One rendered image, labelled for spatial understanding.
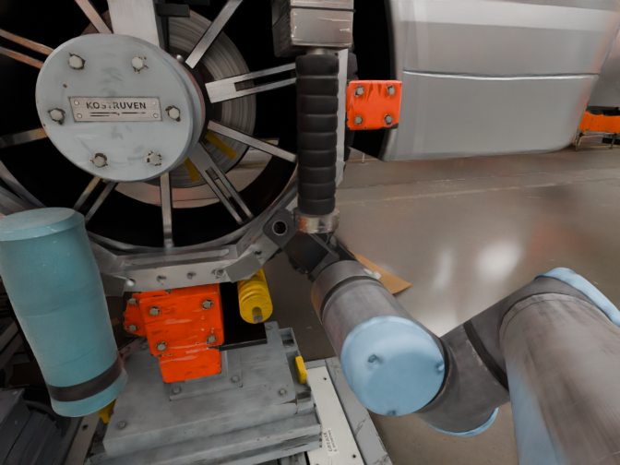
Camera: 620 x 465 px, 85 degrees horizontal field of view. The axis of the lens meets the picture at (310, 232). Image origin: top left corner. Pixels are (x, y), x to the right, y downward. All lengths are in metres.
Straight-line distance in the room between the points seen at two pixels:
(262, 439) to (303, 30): 0.78
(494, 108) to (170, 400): 0.93
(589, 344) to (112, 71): 0.39
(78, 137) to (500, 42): 0.70
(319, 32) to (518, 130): 0.62
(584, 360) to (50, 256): 0.45
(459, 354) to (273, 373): 0.58
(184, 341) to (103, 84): 0.41
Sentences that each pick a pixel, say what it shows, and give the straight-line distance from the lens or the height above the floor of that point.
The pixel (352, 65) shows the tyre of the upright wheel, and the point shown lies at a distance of 0.63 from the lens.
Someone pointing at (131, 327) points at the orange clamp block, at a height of 0.52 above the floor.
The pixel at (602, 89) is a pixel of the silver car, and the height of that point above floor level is 0.89.
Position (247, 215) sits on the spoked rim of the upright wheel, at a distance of 0.64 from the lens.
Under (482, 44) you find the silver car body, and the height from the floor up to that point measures 0.95.
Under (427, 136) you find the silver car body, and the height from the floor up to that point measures 0.79.
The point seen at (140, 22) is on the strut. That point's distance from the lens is 0.52.
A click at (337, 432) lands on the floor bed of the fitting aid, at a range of 0.99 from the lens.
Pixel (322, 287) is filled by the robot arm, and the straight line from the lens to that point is 0.42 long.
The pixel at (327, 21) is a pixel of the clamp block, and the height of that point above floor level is 0.92.
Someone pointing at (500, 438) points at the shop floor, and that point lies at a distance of 1.19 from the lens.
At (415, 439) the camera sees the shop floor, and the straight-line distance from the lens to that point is 1.11.
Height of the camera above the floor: 0.87
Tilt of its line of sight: 22 degrees down
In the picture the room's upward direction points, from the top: straight up
